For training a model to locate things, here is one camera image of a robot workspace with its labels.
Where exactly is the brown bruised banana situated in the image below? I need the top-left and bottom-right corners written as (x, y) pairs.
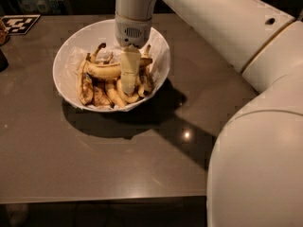
top-left (92, 81), bottom-right (112, 107)

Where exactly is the small curved middle banana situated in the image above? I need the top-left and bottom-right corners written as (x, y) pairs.
top-left (105, 79), bottom-right (126, 108)

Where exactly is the left spotted banana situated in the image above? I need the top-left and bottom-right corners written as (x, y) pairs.
top-left (77, 43), bottom-right (106, 105)

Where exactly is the right spotted banana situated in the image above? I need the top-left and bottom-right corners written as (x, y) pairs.
top-left (137, 44), bottom-right (152, 97)

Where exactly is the brown object at left edge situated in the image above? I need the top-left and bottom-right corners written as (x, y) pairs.
top-left (0, 21), bottom-right (10, 46)

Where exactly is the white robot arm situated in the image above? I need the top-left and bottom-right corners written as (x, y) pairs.
top-left (116, 0), bottom-right (303, 227)

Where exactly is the black white fiducial marker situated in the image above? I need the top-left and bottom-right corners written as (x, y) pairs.
top-left (1, 14), bottom-right (40, 35)

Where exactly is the dark object at left edge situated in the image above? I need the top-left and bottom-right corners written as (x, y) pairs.
top-left (0, 49), bottom-right (9, 72)

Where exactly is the curled yellow banana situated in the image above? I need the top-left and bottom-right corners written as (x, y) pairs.
top-left (116, 79), bottom-right (139, 104)

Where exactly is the spotted banana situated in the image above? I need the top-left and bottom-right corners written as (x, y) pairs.
top-left (137, 44), bottom-right (152, 97)
top-left (77, 43), bottom-right (106, 105)

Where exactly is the white bowl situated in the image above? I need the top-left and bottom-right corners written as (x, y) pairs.
top-left (51, 18), bottom-right (172, 114)

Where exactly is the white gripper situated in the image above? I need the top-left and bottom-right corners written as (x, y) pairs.
top-left (115, 13), bottom-right (152, 95)

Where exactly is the long top yellow banana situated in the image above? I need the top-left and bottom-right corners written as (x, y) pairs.
top-left (85, 53), bottom-right (153, 80)

